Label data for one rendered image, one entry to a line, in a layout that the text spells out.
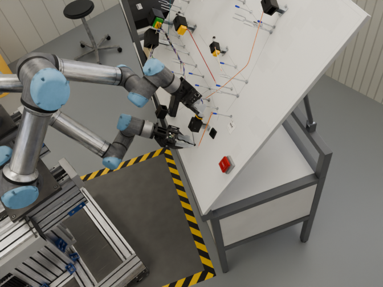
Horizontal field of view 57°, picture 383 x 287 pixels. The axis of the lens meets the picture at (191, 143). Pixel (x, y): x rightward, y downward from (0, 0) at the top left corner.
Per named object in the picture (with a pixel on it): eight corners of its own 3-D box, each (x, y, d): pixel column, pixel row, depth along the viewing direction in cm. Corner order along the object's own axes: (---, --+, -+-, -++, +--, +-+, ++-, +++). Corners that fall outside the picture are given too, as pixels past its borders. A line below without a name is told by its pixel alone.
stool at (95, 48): (106, 34, 419) (88, -13, 374) (127, 55, 388) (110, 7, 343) (66, 53, 406) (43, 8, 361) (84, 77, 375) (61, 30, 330)
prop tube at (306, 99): (310, 129, 164) (300, 87, 140) (307, 125, 165) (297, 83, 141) (316, 126, 163) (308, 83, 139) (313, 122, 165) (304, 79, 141)
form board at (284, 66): (147, 65, 235) (145, 64, 234) (224, -101, 177) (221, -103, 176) (206, 214, 162) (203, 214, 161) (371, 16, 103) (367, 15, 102)
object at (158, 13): (169, 7, 212) (147, -1, 204) (177, 23, 201) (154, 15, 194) (164, 17, 216) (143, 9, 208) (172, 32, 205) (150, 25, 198)
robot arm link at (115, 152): (16, 101, 136) (122, 167, 153) (32, 81, 142) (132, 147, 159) (11, 112, 145) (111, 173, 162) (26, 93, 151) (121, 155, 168)
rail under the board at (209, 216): (202, 222, 166) (200, 216, 161) (146, 73, 239) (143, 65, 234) (214, 218, 167) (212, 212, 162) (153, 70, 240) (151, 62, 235)
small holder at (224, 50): (225, 36, 161) (212, 31, 157) (228, 52, 157) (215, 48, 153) (219, 42, 164) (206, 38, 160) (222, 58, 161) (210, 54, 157)
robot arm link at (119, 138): (109, 148, 166) (114, 137, 157) (119, 130, 172) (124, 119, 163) (125, 155, 167) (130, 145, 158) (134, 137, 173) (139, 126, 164)
